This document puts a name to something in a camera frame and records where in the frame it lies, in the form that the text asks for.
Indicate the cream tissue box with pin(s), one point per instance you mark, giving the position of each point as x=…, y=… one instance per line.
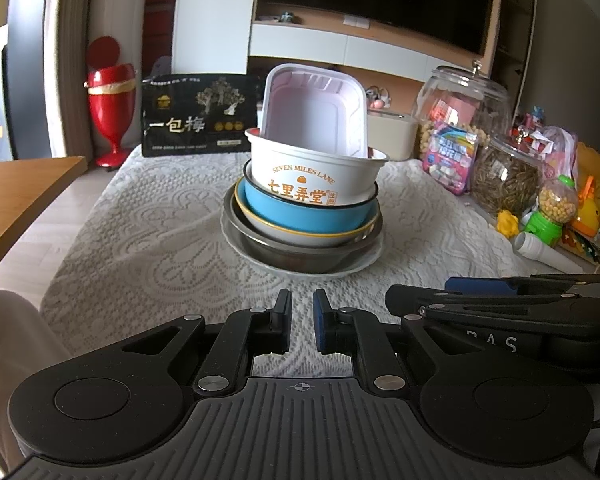
x=394, y=134

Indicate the black snack bag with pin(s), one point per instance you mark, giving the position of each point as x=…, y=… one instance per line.
x=191, y=114

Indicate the white bowl yellow rim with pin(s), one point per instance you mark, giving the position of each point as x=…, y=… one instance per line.
x=301, y=238

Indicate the yellow duck toy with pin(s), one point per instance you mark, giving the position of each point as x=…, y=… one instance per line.
x=507, y=224

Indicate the sunflower seed glass jar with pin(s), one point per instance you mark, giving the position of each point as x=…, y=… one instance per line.
x=504, y=177

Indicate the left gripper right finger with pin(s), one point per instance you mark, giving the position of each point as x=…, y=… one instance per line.
x=359, y=335

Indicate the white paper bowl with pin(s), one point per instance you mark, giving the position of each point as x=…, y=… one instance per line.
x=312, y=177

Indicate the large glass jar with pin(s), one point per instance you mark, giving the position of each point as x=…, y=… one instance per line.
x=466, y=99

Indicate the stainless steel bowl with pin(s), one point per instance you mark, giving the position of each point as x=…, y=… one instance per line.
x=300, y=254

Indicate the red trash bin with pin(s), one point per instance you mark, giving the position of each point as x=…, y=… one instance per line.
x=111, y=96

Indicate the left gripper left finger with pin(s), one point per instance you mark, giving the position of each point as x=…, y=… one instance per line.
x=243, y=336

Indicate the wooden side table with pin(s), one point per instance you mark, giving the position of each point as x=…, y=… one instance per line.
x=27, y=188

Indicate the pink plastic bag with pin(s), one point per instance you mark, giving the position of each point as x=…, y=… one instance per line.
x=554, y=147

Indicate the white lace tablecloth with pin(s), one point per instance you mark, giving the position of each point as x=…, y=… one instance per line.
x=152, y=250

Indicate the pink marshmallow bag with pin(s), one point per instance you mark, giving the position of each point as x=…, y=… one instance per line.
x=450, y=154

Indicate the blue enamel bowl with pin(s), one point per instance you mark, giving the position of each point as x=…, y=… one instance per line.
x=306, y=216

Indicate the red white plastic tray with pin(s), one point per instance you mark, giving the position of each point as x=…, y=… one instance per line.
x=317, y=109

